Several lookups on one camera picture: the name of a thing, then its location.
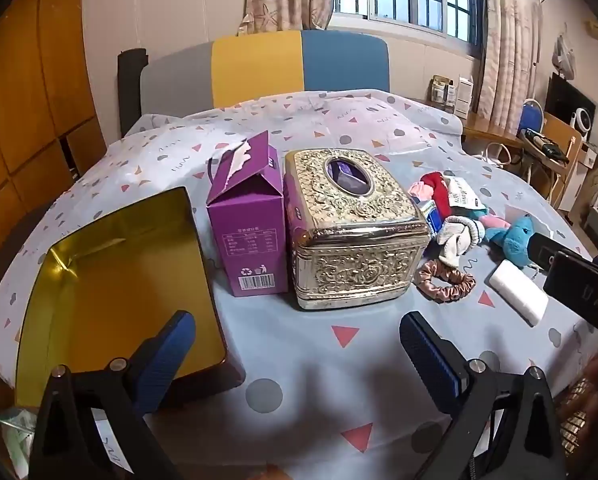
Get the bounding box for white round fan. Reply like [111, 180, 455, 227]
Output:
[569, 105, 596, 143]

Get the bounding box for white rectangular block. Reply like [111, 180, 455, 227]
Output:
[488, 258, 550, 327]

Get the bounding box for white socks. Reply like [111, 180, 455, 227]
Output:
[436, 215, 486, 268]

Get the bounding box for ornate gold tissue box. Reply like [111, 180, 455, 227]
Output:
[284, 147, 431, 311]

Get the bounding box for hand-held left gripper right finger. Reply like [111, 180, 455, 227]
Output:
[399, 311, 567, 480]

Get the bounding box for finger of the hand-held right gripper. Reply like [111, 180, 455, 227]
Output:
[526, 232, 572, 267]

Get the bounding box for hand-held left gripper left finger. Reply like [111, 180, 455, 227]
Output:
[29, 310, 197, 480]

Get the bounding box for purple carton box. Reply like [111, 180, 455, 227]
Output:
[205, 130, 287, 297]

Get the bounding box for gold metal tin box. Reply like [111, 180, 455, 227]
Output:
[15, 186, 245, 406]

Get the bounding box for black monitor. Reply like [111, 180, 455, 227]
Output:
[544, 72, 597, 128]

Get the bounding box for purple tissue pack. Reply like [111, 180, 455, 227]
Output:
[327, 157, 367, 195]

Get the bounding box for grey yellow blue headboard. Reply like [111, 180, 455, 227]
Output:
[118, 30, 391, 137]

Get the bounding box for white cables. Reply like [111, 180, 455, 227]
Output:
[474, 141, 512, 167]

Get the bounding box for pink towel with blue band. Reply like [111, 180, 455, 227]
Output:
[410, 181, 447, 235]

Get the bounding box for pink satin scrunchie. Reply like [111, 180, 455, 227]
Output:
[415, 260, 476, 305]

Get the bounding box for wooden wardrobe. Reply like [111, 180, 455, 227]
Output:
[0, 0, 107, 271]

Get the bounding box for blue plush toy pink dress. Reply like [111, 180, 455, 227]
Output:
[479, 212, 539, 267]

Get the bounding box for red sock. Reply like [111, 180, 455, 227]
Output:
[421, 171, 455, 218]

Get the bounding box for person's patterned clothing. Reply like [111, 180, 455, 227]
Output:
[559, 380, 598, 461]

